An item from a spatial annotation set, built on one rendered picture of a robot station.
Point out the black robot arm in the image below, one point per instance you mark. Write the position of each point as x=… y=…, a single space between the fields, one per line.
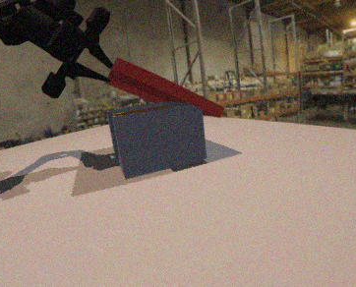
x=18 y=26

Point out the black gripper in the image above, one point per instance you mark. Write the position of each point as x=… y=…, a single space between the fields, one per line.
x=96 y=23

